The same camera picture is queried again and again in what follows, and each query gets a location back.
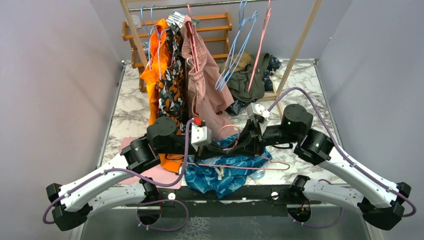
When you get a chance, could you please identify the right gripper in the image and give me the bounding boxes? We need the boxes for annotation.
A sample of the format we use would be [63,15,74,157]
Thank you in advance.
[227,118,301,158]

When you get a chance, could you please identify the blue patterned shorts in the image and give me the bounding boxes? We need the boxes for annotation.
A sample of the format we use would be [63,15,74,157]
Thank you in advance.
[184,149,273,199]

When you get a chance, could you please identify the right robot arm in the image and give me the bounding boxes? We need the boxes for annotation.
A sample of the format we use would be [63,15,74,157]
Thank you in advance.
[234,103,411,231]

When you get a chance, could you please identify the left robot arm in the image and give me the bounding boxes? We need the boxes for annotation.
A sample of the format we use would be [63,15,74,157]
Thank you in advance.
[42,116,227,231]

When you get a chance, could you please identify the orange shorts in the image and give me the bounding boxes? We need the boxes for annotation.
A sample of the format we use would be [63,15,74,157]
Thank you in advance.
[139,17,186,174]

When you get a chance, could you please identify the pink shorts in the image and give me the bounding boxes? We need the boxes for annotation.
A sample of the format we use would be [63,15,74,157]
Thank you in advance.
[182,16,236,142]

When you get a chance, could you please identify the camouflage patterned shorts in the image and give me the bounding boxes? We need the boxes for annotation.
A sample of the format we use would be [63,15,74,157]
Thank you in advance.
[157,23,189,135]

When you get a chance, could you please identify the hanger holding pink shorts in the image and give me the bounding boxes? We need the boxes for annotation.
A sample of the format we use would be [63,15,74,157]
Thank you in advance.
[186,2,199,72]

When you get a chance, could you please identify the clear plastic bottle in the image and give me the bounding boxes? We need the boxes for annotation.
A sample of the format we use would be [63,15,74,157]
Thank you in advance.
[249,168,266,180]

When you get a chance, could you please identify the dark navy patterned garment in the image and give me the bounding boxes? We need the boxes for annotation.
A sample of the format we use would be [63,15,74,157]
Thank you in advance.
[225,54,281,116]

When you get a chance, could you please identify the pink mat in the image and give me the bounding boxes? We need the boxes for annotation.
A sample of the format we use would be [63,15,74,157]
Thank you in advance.
[119,137,178,185]

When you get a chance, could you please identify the wooden clothes rack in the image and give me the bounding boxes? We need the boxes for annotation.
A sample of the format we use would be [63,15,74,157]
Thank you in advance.
[120,0,322,102]

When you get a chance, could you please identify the olive green garment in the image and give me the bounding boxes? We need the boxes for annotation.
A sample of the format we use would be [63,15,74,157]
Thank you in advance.
[227,52,271,103]

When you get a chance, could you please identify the tan garment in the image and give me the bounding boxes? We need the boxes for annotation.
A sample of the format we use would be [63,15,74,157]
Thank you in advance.
[219,51,253,74]

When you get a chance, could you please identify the blue lidded jar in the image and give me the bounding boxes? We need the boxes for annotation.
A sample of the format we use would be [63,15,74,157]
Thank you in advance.
[141,41,150,60]

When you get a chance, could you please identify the marker pen pack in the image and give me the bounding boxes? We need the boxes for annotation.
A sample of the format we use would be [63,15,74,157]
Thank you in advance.
[166,11,188,28]

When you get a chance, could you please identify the wooden shelf unit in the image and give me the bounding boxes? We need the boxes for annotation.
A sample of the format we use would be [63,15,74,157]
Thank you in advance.
[121,12,233,74]

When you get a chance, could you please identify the clear plastic cup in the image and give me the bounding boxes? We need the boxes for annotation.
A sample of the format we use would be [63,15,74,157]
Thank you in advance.
[131,14,143,33]

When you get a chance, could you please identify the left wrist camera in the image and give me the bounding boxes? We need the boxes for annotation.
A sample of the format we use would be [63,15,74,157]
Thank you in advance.
[190,117,212,151]

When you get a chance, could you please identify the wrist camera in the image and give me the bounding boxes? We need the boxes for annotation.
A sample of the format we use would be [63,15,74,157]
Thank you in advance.
[246,102,271,134]
[190,117,212,151]

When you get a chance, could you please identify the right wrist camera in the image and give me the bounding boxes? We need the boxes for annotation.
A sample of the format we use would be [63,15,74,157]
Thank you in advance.
[246,102,271,134]

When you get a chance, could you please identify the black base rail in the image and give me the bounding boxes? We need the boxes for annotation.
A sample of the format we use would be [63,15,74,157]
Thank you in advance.
[156,184,305,218]

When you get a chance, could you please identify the blue wire hanger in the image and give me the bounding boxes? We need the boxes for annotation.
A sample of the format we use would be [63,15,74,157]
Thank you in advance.
[215,0,258,92]

